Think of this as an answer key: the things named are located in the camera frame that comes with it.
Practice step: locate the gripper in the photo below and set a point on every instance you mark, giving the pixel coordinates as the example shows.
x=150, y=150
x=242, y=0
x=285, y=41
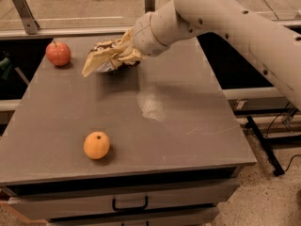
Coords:
x=145, y=35

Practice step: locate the brown sea salt chip bag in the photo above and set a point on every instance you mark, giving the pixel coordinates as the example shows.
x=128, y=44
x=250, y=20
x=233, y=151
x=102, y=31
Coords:
x=103, y=57

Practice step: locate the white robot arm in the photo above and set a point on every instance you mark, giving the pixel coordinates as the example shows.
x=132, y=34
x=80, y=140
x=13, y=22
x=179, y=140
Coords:
x=272, y=49

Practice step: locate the red apple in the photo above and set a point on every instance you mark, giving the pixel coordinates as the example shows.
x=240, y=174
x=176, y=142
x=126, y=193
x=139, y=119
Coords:
x=58, y=53

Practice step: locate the orange fruit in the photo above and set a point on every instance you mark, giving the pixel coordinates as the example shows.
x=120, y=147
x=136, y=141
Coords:
x=97, y=145

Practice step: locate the grey lower drawer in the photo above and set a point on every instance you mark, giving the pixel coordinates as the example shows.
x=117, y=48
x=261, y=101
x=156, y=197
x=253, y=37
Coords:
x=181, y=217

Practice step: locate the black floor stand bar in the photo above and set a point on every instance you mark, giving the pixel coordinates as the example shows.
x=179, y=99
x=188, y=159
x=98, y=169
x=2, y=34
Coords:
x=278, y=170

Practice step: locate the metal window rail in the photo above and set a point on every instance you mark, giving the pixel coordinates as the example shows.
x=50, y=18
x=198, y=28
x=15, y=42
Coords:
x=63, y=33

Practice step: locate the left metal railing bracket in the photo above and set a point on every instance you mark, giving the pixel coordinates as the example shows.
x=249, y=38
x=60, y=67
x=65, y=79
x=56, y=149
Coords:
x=31, y=26

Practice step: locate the black drawer handle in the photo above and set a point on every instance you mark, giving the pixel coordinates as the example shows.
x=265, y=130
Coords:
x=130, y=204

